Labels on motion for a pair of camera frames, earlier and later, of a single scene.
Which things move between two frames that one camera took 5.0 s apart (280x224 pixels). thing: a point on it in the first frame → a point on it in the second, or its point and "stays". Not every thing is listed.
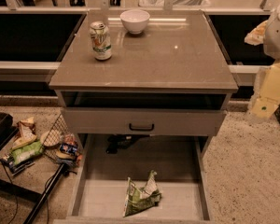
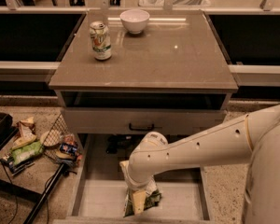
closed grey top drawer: (98, 121) stays
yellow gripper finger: (256, 36) → (147, 186)
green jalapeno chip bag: (141, 200) stays
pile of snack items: (61, 143) stays
